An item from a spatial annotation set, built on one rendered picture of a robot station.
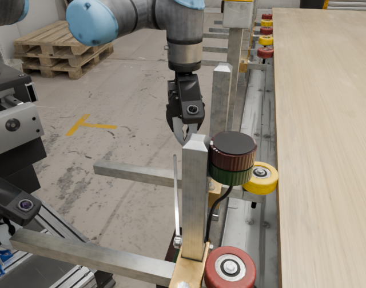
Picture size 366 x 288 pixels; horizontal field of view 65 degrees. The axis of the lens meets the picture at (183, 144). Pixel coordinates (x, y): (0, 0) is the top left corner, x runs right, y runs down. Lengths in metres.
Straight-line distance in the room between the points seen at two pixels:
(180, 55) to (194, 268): 0.40
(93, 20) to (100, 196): 1.56
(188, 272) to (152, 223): 1.24
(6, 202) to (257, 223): 0.68
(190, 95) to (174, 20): 0.15
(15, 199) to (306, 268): 0.49
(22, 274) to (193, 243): 1.05
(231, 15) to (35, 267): 1.23
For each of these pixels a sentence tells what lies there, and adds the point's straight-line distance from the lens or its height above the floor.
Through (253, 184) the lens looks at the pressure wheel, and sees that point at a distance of 0.64.
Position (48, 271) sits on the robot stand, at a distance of 1.42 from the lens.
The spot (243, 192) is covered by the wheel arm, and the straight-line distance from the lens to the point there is 0.69.
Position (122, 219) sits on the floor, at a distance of 1.80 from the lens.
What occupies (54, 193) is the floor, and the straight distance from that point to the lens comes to 2.09.
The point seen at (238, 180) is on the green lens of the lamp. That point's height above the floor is 1.07.
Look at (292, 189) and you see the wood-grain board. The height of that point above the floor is 0.90.
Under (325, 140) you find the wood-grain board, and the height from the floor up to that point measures 0.90.
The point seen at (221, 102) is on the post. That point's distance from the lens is 0.61.
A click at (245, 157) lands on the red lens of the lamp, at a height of 1.11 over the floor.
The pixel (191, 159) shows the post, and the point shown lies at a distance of 0.38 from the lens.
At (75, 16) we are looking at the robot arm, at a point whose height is 1.23.
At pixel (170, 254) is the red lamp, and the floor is 0.70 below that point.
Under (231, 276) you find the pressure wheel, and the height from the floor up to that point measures 0.90.
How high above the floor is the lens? 1.32
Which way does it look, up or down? 34 degrees down
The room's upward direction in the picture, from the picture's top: straight up
